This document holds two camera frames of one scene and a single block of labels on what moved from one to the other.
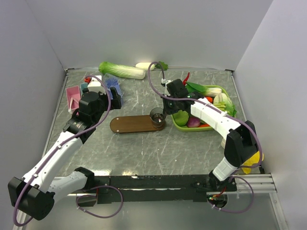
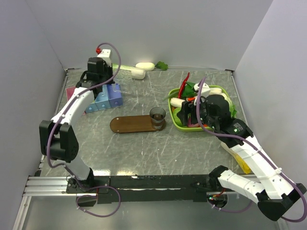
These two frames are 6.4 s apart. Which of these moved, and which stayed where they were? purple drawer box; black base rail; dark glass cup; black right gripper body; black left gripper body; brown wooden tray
Moved: black right gripper body; black left gripper body
Stayed: brown wooden tray; dark glass cup; purple drawer box; black base rail
